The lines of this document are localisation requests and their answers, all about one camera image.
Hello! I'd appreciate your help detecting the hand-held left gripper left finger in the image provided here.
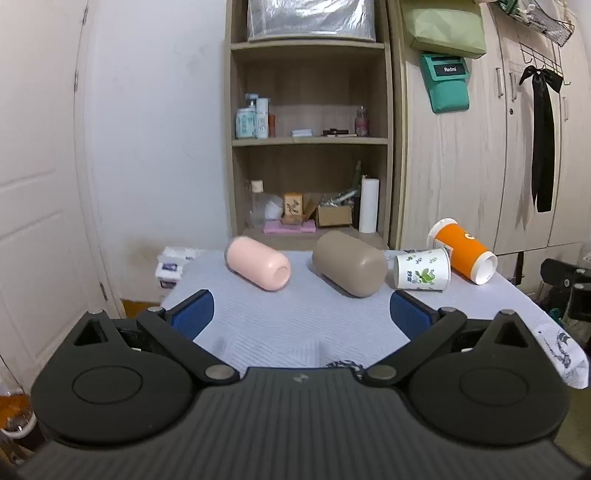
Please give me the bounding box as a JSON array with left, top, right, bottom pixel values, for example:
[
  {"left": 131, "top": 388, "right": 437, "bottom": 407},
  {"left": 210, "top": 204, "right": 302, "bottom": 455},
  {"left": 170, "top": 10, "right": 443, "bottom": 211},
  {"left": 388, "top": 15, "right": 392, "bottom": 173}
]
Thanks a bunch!
[{"left": 74, "top": 289, "right": 240, "bottom": 384}]

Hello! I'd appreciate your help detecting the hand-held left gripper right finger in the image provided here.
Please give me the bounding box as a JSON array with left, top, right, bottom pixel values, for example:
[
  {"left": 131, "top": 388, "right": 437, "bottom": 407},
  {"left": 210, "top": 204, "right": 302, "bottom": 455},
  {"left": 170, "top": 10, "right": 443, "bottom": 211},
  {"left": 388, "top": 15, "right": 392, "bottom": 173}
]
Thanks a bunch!
[{"left": 363, "top": 291, "right": 530, "bottom": 387}]

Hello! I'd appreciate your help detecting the white floral paper cup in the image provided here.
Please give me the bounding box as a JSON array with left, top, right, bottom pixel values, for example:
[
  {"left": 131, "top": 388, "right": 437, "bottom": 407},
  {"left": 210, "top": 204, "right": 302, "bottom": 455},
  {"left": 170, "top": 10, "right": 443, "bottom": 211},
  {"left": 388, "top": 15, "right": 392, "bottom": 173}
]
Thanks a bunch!
[{"left": 393, "top": 248, "right": 451, "bottom": 292}]

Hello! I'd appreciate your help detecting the taupe cup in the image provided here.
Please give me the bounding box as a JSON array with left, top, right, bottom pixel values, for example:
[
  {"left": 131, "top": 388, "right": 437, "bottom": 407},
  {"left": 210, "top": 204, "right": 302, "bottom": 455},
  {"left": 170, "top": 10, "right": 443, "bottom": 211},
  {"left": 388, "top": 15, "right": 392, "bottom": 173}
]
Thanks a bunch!
[{"left": 312, "top": 230, "right": 389, "bottom": 298}]

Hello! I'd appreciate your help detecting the pink cup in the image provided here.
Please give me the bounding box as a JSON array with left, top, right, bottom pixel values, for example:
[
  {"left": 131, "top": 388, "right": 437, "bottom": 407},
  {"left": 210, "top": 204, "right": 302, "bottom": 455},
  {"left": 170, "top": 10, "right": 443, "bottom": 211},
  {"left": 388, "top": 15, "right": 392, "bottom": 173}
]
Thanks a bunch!
[{"left": 224, "top": 236, "right": 292, "bottom": 292}]

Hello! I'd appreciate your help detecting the orange paper cup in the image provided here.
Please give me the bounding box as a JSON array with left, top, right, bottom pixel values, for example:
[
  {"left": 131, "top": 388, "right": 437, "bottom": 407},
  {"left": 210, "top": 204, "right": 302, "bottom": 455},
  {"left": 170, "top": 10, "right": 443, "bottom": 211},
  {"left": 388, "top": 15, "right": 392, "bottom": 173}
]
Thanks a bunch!
[{"left": 427, "top": 218, "right": 498, "bottom": 285}]

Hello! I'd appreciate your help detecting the white tissue packet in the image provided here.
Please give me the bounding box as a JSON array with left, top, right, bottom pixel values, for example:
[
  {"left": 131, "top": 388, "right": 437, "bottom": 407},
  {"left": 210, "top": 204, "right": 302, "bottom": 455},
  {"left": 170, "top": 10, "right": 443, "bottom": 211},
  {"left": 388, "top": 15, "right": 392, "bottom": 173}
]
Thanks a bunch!
[{"left": 155, "top": 261, "right": 187, "bottom": 291}]

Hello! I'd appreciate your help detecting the white table cloth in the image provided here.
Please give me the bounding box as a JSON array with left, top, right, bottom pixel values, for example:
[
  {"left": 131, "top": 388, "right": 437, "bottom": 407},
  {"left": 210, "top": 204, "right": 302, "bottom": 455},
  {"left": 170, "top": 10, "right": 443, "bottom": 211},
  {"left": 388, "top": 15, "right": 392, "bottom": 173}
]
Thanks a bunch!
[{"left": 160, "top": 248, "right": 555, "bottom": 370}]

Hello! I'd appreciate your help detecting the white paper towel roll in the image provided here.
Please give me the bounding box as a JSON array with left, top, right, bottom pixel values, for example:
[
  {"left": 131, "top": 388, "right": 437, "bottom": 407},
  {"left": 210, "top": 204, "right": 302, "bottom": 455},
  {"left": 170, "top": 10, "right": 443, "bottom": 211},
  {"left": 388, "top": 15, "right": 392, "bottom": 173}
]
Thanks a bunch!
[{"left": 358, "top": 175, "right": 380, "bottom": 234}]

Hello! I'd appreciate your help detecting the small cardboard box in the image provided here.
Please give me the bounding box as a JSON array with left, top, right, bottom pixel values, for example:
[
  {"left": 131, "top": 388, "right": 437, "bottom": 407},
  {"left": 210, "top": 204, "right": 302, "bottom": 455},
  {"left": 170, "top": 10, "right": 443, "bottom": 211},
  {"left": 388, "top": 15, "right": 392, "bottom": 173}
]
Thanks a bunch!
[{"left": 316, "top": 204, "right": 354, "bottom": 228}]

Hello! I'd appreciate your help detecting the clear glass jar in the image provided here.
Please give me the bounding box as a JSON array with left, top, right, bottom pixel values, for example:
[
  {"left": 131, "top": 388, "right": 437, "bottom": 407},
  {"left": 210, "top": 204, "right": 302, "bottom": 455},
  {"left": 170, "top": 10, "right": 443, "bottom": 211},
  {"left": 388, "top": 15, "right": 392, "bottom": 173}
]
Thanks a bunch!
[{"left": 249, "top": 179, "right": 267, "bottom": 228}]

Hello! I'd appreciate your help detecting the pink sponge pad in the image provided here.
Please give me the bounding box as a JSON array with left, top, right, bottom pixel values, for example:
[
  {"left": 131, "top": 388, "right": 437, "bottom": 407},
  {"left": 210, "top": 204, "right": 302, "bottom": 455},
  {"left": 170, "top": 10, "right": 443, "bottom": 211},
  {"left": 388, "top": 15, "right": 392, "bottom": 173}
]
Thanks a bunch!
[{"left": 263, "top": 219, "right": 317, "bottom": 234}]

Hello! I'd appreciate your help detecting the wooden printed box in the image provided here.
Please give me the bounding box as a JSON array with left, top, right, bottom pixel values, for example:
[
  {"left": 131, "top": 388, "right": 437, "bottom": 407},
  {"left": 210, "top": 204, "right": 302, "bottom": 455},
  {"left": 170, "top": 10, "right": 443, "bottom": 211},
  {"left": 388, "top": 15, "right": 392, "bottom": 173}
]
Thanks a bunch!
[{"left": 283, "top": 192, "right": 304, "bottom": 225}]

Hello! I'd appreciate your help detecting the white printed plastic bag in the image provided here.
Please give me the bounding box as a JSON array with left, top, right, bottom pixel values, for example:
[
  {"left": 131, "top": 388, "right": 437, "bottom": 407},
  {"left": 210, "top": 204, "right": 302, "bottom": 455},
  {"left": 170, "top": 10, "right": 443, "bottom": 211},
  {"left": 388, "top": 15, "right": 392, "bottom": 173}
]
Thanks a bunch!
[{"left": 531, "top": 318, "right": 590, "bottom": 390}]

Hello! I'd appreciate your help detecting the black chair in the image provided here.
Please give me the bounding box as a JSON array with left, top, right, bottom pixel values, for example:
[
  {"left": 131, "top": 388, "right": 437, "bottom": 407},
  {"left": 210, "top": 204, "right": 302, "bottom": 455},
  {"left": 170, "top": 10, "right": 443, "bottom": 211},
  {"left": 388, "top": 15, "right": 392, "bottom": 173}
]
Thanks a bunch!
[{"left": 538, "top": 257, "right": 591, "bottom": 333}]

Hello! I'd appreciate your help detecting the wooden shelf unit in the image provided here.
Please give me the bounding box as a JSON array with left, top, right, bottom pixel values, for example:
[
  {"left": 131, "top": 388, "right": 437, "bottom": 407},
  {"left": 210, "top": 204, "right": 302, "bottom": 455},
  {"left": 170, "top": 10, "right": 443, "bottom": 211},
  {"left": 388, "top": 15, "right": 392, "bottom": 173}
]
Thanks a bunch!
[{"left": 224, "top": 0, "right": 396, "bottom": 250}]

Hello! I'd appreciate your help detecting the light wooden wardrobe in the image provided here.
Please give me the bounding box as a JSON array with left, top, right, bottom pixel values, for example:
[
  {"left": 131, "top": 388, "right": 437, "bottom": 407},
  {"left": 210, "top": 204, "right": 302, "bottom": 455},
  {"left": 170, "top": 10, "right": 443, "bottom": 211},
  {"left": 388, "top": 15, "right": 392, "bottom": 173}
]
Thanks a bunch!
[{"left": 387, "top": 0, "right": 591, "bottom": 256}]

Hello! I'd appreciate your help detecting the white door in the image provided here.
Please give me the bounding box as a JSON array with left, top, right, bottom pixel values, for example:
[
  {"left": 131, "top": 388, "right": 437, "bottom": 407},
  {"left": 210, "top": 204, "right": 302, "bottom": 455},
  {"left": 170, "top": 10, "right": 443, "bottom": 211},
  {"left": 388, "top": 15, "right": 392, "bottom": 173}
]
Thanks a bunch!
[{"left": 0, "top": 0, "right": 122, "bottom": 407}]

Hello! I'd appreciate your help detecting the blue white pump bottle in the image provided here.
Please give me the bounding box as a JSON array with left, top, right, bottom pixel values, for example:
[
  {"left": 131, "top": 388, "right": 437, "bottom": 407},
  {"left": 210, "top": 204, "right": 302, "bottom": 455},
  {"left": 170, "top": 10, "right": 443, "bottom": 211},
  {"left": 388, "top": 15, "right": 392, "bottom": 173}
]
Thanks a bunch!
[{"left": 235, "top": 93, "right": 258, "bottom": 140}]

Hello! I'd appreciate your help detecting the white tube bottle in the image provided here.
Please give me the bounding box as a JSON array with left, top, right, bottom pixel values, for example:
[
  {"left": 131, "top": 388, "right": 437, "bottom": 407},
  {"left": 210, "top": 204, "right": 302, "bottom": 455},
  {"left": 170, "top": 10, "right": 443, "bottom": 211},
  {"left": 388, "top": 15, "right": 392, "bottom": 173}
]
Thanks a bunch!
[{"left": 255, "top": 97, "right": 270, "bottom": 140}]

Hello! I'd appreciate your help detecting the black ribbon bow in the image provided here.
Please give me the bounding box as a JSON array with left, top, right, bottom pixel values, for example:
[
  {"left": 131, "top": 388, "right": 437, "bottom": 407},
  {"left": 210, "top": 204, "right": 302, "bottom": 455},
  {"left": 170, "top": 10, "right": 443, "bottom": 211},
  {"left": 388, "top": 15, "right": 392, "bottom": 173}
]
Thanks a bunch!
[{"left": 518, "top": 65, "right": 565, "bottom": 213}]

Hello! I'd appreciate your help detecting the teal pouch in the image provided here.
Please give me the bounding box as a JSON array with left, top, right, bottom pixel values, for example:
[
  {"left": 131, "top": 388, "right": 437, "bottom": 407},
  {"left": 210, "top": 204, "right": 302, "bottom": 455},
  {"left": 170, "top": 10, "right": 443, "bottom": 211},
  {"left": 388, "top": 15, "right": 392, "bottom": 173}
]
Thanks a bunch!
[{"left": 420, "top": 52, "right": 472, "bottom": 114}]

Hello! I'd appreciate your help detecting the green folded bag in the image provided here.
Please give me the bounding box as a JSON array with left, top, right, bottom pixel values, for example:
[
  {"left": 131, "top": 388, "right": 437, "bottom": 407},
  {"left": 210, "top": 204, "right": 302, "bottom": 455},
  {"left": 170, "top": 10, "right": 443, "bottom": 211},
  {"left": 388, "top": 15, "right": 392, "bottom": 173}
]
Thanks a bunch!
[{"left": 400, "top": 0, "right": 488, "bottom": 59}]

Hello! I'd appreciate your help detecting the silver storage bag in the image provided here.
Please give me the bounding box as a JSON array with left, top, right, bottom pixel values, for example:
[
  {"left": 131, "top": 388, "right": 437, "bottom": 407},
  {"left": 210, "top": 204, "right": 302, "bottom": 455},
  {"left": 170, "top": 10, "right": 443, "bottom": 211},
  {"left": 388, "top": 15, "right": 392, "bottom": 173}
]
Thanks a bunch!
[{"left": 246, "top": 0, "right": 377, "bottom": 43}]

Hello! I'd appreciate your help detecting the wire wall rack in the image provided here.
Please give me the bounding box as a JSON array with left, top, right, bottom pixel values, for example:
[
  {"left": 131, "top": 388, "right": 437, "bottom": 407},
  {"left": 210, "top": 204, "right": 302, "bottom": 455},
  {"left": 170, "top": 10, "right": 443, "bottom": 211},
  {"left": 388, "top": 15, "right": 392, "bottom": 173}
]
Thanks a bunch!
[{"left": 498, "top": 0, "right": 576, "bottom": 88}]

